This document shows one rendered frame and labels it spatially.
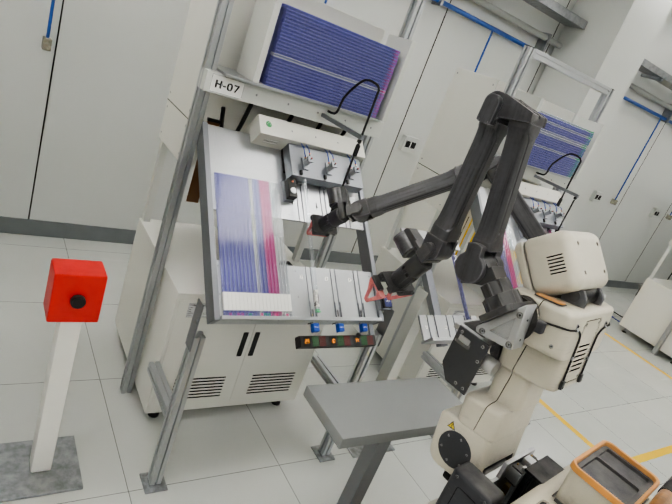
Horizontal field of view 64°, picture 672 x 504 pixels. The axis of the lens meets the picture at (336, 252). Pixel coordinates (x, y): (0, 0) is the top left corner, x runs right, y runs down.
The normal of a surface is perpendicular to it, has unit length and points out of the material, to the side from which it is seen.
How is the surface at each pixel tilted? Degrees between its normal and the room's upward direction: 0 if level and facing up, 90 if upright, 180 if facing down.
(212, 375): 90
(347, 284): 43
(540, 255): 90
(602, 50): 90
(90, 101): 90
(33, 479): 0
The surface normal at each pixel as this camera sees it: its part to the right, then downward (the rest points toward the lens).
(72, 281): 0.49, 0.47
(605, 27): -0.80, -0.08
